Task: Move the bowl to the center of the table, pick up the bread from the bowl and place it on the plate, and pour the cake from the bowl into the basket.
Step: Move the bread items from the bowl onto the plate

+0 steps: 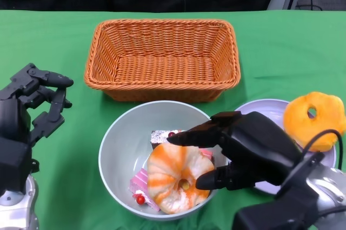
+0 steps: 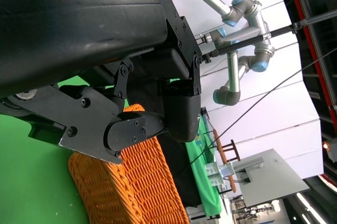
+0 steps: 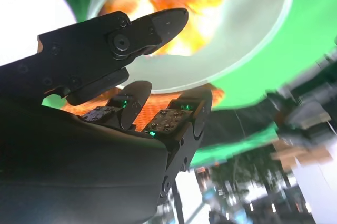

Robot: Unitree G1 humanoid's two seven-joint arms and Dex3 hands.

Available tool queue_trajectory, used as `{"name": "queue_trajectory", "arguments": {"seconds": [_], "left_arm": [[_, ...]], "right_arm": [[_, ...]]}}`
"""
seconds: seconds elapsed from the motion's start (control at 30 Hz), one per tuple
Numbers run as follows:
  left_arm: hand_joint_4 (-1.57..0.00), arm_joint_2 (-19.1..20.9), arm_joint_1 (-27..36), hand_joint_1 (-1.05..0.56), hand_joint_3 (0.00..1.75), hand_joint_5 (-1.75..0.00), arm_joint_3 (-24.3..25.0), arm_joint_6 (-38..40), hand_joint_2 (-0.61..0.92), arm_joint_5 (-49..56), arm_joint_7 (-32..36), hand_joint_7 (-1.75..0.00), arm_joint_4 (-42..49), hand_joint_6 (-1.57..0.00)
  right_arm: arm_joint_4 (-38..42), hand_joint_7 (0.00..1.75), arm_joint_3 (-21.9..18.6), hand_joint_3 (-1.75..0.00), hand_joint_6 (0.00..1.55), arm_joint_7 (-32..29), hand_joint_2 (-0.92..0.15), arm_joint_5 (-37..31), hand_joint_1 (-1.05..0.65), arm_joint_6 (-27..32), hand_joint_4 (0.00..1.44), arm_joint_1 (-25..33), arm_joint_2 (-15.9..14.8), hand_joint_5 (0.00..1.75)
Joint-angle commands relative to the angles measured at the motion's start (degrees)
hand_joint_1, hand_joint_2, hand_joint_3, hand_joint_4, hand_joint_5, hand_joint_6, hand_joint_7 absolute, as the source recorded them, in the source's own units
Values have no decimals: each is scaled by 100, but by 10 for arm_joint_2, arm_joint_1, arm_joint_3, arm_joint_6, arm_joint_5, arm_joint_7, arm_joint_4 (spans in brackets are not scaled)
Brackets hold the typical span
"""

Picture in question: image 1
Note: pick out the pale lavender plate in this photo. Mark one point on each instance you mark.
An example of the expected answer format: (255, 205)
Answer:
(259, 105)

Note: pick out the chocolate cake slice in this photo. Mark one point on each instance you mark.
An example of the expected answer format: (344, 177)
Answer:
(159, 138)

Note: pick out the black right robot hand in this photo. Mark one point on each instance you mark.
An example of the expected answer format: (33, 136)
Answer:
(256, 146)

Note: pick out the orange wicker basket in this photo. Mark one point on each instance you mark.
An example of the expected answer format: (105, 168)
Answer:
(162, 70)

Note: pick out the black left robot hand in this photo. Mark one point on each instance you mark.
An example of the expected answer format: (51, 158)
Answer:
(13, 116)

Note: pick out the salmon pink cake slice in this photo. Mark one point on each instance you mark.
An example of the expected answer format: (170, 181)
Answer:
(206, 154)

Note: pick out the magenta pink cake slice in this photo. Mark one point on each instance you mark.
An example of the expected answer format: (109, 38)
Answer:
(139, 181)

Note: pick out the grey bowl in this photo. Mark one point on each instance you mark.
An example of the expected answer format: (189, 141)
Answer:
(129, 138)

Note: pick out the green tablecloth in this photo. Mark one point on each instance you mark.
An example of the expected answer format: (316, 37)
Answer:
(270, 51)

